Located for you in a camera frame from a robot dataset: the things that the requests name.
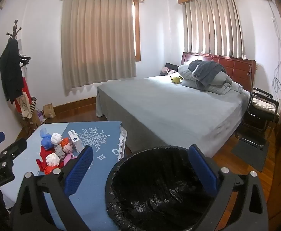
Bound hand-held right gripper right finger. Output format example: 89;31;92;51
188;144;269;231

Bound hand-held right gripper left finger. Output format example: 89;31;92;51
9;146;94;231

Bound white cloth ball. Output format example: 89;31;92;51
45;153;60;167

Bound white plastic bag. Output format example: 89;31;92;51
51;132;63;145

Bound blue plastic bag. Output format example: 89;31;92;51
41;128;53;153

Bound bin with black liner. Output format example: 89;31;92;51
105;146;227;231

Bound blue patterned tablecloth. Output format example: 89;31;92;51
0;121;124;231

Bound grey crumpled plastic bag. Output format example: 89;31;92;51
54;146;66;159

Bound white cardboard box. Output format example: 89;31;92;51
68;130;84;153

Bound beige tote bag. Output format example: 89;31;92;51
19;94;33;119

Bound dark grey floor mat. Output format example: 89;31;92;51
231;140;269;172

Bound white lace doily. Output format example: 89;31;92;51
118;127;129;160

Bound purple and white bag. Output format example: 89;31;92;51
36;109;47;124

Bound red garment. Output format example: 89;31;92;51
14;76;32;113

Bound brown paper bag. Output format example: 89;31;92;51
43;103;56;118

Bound black coat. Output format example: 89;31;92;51
0;38;25;105

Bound bed with grey sheet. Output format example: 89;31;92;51
96;74;252;158

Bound black metal chair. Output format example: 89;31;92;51
235;88;280;148

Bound black clothes hanger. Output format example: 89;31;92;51
19;55;32;67

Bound patterned chair cushion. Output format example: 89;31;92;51
251;97;277;109

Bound dark grey blanket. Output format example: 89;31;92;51
188;60;227;91

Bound red wooden headboard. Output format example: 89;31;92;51
181;52;257;93

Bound wooden coat rack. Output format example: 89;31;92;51
6;19;33;130

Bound wide beige curtain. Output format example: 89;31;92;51
61;0;137;95

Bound narrow beige curtain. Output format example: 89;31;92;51
182;0;246;59

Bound white air conditioner cables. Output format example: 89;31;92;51
268;0;281;100

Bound wooden window frame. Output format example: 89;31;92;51
132;0;141;62

